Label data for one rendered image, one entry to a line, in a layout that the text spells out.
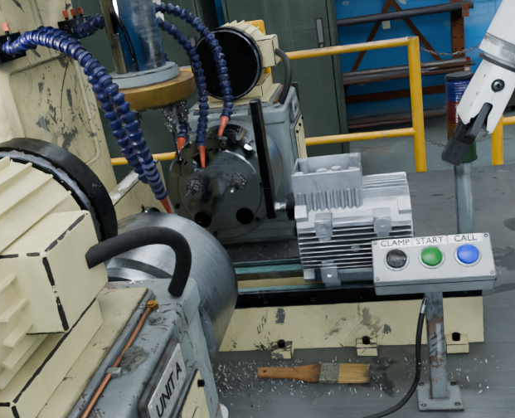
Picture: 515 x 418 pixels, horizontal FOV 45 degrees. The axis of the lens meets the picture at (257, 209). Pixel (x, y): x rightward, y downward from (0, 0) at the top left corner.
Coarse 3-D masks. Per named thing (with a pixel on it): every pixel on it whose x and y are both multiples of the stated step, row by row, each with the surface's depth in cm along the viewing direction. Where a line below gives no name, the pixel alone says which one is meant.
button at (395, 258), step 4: (388, 252) 91; (392, 252) 91; (396, 252) 91; (400, 252) 91; (404, 252) 91; (388, 256) 91; (392, 256) 91; (396, 256) 91; (400, 256) 90; (404, 256) 90; (388, 260) 91; (392, 260) 90; (396, 260) 90; (400, 260) 90; (404, 260) 90; (388, 264) 91; (392, 264) 90; (396, 264) 90; (400, 264) 90; (404, 264) 90; (396, 268) 90
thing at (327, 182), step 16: (304, 160) 116; (320, 160) 117; (336, 160) 117; (352, 160) 115; (304, 176) 109; (320, 176) 108; (336, 176) 108; (352, 176) 107; (304, 192) 110; (320, 192) 109; (336, 192) 109; (352, 192) 109; (320, 208) 110; (336, 208) 110
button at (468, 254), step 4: (468, 244) 89; (460, 248) 89; (464, 248) 89; (468, 248) 89; (472, 248) 89; (476, 248) 89; (460, 252) 89; (464, 252) 89; (468, 252) 88; (472, 252) 88; (476, 252) 88; (460, 256) 88; (464, 256) 88; (468, 256) 88; (472, 256) 88; (476, 256) 88; (460, 260) 89; (464, 260) 88; (468, 260) 88; (472, 260) 88; (476, 260) 88
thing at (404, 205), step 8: (400, 200) 106; (408, 200) 106; (296, 208) 110; (304, 208) 109; (400, 208) 106; (408, 208) 105; (296, 216) 109; (304, 216) 109; (304, 272) 114; (312, 272) 114; (304, 280) 114; (312, 280) 114
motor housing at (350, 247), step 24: (384, 192) 109; (408, 192) 109; (312, 216) 110; (336, 216) 109; (360, 216) 108; (408, 216) 107; (312, 240) 109; (336, 240) 108; (360, 240) 108; (312, 264) 111; (336, 264) 110; (360, 264) 110
